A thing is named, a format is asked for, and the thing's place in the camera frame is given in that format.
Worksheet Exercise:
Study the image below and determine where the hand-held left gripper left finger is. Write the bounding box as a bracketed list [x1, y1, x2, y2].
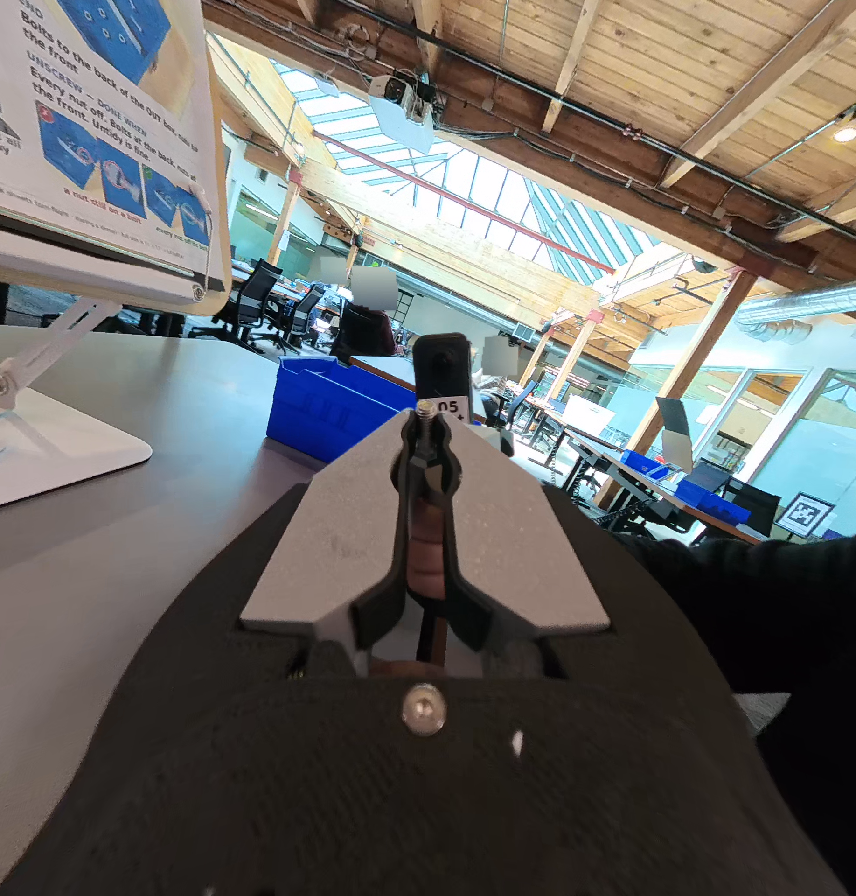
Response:
[239, 410, 418, 651]

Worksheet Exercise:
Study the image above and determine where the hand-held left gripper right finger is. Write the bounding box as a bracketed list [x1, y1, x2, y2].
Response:
[438, 419, 612, 651]

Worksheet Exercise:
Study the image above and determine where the steel bolt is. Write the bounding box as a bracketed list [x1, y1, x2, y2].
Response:
[407, 400, 445, 491]

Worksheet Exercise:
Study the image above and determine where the person's right forearm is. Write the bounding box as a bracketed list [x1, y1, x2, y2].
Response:
[610, 518, 856, 896]

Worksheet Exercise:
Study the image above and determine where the person's right hand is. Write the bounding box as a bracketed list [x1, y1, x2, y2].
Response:
[407, 505, 448, 598]

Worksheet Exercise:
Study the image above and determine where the blue plastic bin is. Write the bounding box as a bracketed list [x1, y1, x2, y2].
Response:
[266, 355, 419, 465]

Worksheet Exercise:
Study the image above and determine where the small blue storage bin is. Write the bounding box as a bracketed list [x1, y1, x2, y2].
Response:
[621, 449, 671, 481]

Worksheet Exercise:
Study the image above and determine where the black office chair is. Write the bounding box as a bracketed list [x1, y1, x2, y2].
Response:
[282, 283, 328, 349]
[214, 259, 283, 351]

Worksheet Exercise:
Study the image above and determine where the long blue storage bin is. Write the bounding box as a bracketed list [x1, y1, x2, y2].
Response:
[675, 479, 752, 527]

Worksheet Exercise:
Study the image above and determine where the grey folded panel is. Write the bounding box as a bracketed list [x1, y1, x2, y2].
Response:
[654, 397, 696, 472]

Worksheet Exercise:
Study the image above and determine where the dark laptop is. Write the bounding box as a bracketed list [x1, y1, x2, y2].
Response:
[680, 461, 734, 492]

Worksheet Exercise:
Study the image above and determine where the fiducial marker sign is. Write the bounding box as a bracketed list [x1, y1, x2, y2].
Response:
[777, 493, 836, 540]

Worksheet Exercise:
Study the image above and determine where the white document stand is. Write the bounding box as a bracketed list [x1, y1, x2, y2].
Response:
[0, 0, 234, 513]

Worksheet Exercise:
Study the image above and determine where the printed instruction sheet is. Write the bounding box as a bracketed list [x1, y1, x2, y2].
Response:
[0, 0, 216, 273]

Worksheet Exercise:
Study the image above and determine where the silver air duct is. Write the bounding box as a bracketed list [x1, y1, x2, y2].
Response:
[734, 279, 856, 345]

